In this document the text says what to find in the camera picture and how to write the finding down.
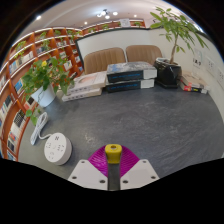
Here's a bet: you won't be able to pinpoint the white coiled power cable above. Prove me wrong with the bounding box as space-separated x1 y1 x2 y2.
29 111 54 147

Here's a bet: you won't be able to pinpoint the round white power strip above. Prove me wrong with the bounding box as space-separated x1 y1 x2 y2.
43 132 73 166

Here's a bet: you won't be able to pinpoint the small stack of books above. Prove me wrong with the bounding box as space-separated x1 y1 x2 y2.
179 71 210 95

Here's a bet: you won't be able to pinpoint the white book with peach print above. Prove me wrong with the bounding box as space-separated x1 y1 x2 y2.
66 70 108 97

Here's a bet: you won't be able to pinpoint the white wall socket panel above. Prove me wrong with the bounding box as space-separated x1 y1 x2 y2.
215 67 224 90
205 55 218 79

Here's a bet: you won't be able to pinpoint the orange wooden bookshelf unit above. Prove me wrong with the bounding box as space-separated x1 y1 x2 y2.
0 26 86 161

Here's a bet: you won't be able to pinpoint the recessed ceiling lights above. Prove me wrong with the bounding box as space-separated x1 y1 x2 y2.
34 11 139 22

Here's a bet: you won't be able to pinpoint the white framed sign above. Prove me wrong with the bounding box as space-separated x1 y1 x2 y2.
119 18 131 29

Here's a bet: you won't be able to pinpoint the orange wooden plant shelf unit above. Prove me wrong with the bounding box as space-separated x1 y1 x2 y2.
81 18 147 36

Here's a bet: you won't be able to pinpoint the pothos plant in white pot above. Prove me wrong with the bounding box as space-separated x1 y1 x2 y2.
20 56 76 127

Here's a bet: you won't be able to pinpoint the brown upholstered chair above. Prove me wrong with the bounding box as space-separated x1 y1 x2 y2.
83 46 127 75
125 44 164 66

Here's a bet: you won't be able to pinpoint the multi-bulb ceiling lamp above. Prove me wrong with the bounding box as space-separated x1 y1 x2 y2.
96 8 119 20

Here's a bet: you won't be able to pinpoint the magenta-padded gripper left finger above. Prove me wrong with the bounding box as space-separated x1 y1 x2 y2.
67 145 115 192

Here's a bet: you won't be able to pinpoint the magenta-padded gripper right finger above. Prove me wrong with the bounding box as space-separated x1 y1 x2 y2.
113 145 160 192

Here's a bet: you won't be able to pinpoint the large dark-spined book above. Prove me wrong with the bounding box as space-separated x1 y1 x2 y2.
104 78 156 94
105 60 158 84

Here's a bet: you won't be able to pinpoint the tall plant in black pot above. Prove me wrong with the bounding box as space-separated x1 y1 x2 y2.
149 5 209 89

